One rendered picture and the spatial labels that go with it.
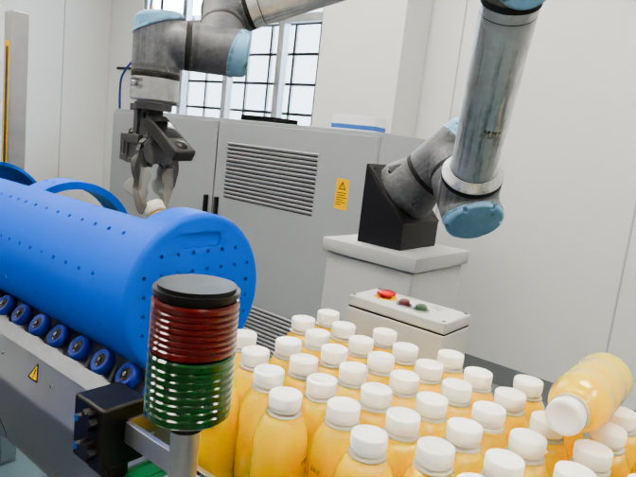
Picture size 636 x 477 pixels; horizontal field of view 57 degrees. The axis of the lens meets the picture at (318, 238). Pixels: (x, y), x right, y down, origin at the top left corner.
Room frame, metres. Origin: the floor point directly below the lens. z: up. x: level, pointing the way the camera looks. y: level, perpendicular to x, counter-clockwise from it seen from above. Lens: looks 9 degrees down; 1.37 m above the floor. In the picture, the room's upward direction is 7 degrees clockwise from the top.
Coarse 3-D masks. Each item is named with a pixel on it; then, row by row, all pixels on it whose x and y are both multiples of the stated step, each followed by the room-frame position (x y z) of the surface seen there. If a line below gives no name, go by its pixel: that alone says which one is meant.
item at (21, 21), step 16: (16, 16) 2.08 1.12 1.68; (16, 32) 2.08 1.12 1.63; (16, 48) 2.08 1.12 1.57; (16, 64) 2.08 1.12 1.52; (16, 80) 2.08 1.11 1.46; (16, 96) 2.09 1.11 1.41; (16, 112) 2.09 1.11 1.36; (16, 128) 2.09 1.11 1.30; (16, 144) 2.09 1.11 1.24; (16, 160) 2.09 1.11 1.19; (0, 448) 2.07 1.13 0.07; (0, 464) 2.07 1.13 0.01
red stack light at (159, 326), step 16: (160, 304) 0.38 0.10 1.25; (160, 320) 0.38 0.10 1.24; (176, 320) 0.38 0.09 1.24; (192, 320) 0.38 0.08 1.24; (208, 320) 0.38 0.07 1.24; (224, 320) 0.39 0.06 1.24; (160, 336) 0.38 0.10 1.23; (176, 336) 0.38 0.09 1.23; (192, 336) 0.38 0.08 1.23; (208, 336) 0.38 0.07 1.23; (224, 336) 0.39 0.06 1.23; (160, 352) 0.38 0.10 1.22; (176, 352) 0.38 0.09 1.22; (192, 352) 0.38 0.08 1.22; (208, 352) 0.38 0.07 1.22; (224, 352) 0.39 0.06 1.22
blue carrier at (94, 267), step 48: (0, 192) 1.20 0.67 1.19; (48, 192) 1.13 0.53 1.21; (96, 192) 1.23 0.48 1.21; (0, 240) 1.10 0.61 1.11; (48, 240) 1.00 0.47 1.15; (96, 240) 0.93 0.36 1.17; (144, 240) 0.88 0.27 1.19; (192, 240) 0.94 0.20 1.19; (240, 240) 1.02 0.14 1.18; (0, 288) 1.19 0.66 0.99; (48, 288) 0.98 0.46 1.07; (96, 288) 0.89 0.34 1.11; (144, 288) 0.87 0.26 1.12; (240, 288) 1.03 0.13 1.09; (96, 336) 0.93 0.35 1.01; (144, 336) 0.87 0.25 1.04
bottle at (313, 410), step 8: (304, 400) 0.68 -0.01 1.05; (312, 400) 0.67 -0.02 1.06; (320, 400) 0.67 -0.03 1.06; (304, 408) 0.67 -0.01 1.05; (312, 408) 0.67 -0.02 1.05; (320, 408) 0.67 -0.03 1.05; (304, 416) 0.67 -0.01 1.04; (312, 416) 0.66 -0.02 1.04; (320, 416) 0.66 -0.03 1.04; (312, 424) 0.66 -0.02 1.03; (312, 432) 0.66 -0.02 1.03
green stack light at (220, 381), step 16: (160, 368) 0.38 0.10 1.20; (176, 368) 0.38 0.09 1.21; (192, 368) 0.38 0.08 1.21; (208, 368) 0.38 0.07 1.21; (224, 368) 0.39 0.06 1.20; (160, 384) 0.38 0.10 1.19; (176, 384) 0.38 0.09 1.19; (192, 384) 0.38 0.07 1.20; (208, 384) 0.38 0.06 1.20; (224, 384) 0.40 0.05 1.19; (144, 400) 0.40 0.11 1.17; (160, 400) 0.38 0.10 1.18; (176, 400) 0.38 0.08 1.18; (192, 400) 0.38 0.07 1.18; (208, 400) 0.38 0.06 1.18; (224, 400) 0.40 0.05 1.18; (160, 416) 0.38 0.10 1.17; (176, 416) 0.38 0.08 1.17; (192, 416) 0.38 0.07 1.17; (208, 416) 0.38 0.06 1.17; (224, 416) 0.40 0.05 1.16
